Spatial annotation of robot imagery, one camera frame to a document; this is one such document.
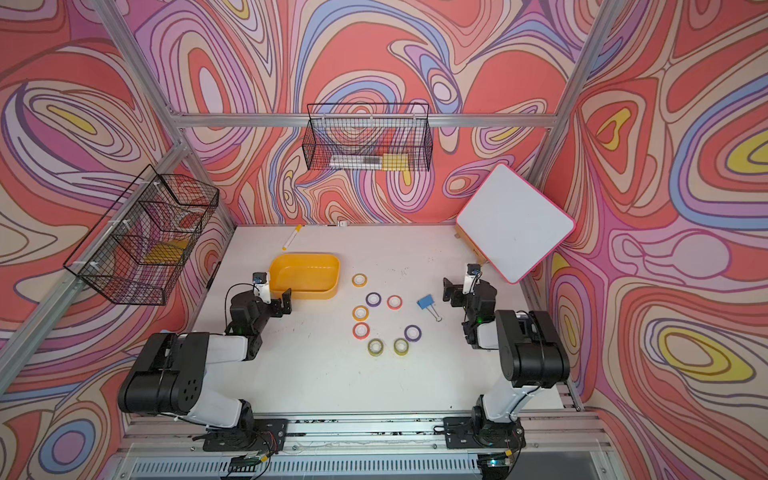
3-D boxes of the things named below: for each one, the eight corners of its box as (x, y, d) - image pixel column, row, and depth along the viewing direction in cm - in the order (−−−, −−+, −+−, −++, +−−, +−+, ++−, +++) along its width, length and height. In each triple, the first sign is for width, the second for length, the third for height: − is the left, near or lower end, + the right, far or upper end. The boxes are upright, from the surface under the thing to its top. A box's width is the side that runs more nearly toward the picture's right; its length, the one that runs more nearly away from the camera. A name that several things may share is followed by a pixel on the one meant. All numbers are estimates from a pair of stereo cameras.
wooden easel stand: (479, 267, 108) (482, 260, 105) (451, 233, 119) (453, 225, 116) (485, 265, 109) (488, 257, 105) (457, 231, 120) (459, 223, 116)
